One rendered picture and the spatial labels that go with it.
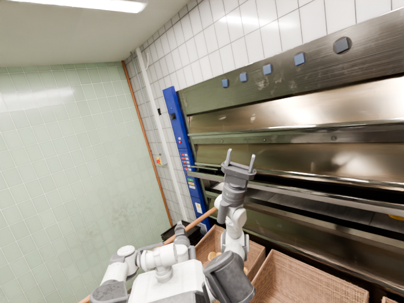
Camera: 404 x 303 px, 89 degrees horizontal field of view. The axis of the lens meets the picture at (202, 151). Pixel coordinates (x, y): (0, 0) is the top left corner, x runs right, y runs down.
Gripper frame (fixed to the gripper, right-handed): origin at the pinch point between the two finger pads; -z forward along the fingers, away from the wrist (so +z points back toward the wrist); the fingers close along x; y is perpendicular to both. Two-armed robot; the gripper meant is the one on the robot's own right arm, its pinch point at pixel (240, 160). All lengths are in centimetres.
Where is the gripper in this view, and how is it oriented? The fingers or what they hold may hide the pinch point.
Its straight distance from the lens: 73.5
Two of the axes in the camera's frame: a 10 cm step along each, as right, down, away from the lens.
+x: -9.2, -2.5, 3.0
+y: 3.9, -4.2, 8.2
